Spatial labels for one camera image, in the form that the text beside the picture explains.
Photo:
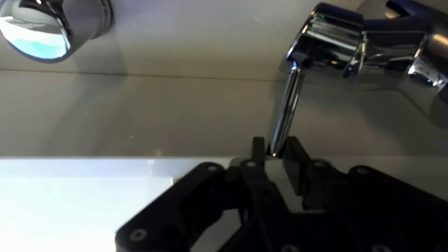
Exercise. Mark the chrome gooseneck faucet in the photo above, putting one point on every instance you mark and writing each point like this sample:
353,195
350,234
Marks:
400,50

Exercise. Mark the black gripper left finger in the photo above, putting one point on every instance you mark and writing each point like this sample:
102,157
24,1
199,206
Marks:
204,200

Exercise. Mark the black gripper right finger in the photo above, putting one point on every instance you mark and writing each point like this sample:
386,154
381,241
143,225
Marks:
364,200

